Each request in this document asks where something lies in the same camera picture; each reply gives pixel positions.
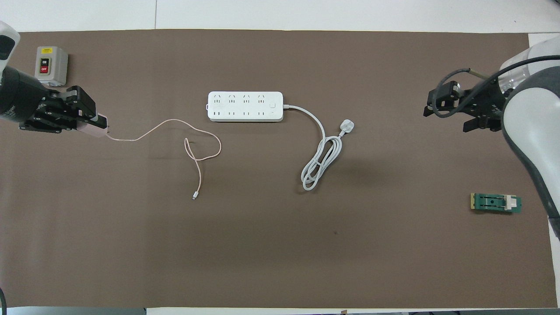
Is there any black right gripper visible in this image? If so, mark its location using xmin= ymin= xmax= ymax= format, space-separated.
xmin=423 ymin=81 xmax=508 ymax=133

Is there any white power strip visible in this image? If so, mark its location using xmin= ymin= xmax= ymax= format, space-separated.
xmin=207 ymin=91 xmax=284 ymax=123

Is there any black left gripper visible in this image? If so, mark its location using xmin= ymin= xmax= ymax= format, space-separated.
xmin=19 ymin=86 xmax=108 ymax=134

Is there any pink charging cable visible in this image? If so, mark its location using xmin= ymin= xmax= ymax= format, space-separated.
xmin=105 ymin=119 xmax=222 ymax=201

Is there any pink charger adapter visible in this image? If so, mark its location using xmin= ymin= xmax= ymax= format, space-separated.
xmin=77 ymin=114 xmax=109 ymax=139

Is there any brown table mat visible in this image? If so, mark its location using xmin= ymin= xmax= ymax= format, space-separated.
xmin=0 ymin=29 xmax=558 ymax=309

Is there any grey on-off switch box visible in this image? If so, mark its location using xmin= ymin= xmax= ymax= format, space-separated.
xmin=35 ymin=46 xmax=69 ymax=87

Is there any green knife switch yellow base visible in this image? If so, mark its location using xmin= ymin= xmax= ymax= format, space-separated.
xmin=470 ymin=192 xmax=523 ymax=215

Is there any white power cord with plug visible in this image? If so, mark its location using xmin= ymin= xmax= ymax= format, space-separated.
xmin=282 ymin=104 xmax=355 ymax=191

